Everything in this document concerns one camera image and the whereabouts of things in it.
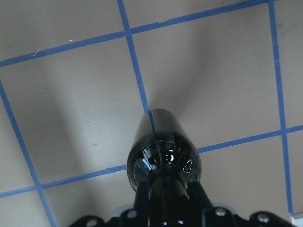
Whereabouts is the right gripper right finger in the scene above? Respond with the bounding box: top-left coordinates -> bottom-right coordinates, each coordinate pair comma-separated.
188,181 -> 213,212

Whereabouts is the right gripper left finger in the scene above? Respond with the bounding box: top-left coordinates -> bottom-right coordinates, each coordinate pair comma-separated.
134,181 -> 149,227

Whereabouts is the dark wine bottle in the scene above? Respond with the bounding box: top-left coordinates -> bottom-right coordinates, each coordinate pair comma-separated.
126,109 -> 201,227

